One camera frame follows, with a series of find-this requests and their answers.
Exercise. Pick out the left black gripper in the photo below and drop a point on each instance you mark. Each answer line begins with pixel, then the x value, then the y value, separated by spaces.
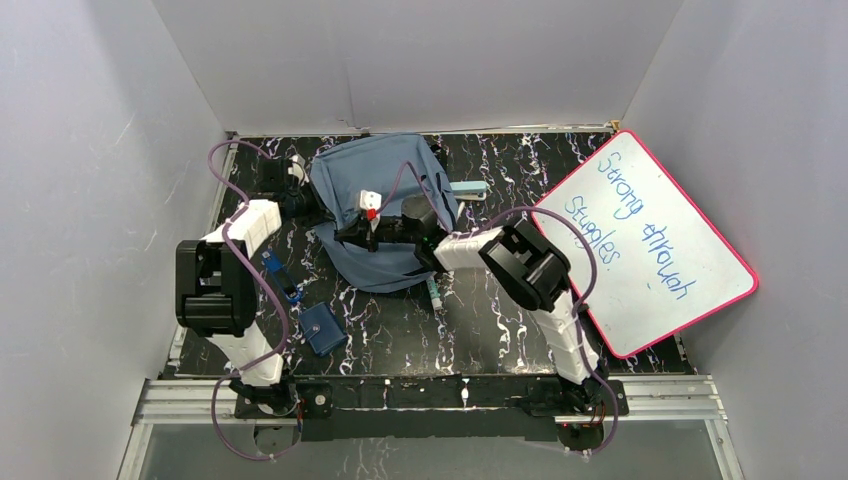
pixel 274 172

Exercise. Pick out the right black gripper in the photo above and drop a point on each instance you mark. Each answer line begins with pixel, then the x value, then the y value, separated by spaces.
pixel 357 232

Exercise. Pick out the green white glue stick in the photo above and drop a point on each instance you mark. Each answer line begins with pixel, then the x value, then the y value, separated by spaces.
pixel 434 294

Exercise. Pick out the blue student backpack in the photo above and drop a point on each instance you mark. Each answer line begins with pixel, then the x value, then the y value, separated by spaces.
pixel 395 166

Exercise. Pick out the teal eraser case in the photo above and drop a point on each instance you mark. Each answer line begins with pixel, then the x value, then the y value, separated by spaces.
pixel 470 190

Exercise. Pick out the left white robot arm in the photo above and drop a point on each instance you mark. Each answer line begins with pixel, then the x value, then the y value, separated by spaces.
pixel 217 286

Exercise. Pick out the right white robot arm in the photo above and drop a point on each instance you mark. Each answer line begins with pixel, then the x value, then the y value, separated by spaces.
pixel 529 268

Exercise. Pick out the navy snap wallet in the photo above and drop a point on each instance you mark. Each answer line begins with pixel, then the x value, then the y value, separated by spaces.
pixel 321 329

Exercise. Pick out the pink framed whiteboard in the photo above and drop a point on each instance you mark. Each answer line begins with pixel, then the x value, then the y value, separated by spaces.
pixel 662 265

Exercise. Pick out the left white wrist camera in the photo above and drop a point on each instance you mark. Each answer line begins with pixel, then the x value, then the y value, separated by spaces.
pixel 297 170

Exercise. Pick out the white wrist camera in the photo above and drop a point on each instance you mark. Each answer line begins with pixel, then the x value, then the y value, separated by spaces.
pixel 297 170
pixel 369 203

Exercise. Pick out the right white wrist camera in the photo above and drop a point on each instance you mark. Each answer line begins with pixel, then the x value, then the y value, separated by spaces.
pixel 369 203

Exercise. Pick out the black front rail frame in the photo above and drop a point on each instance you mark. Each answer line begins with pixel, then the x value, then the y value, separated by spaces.
pixel 454 406

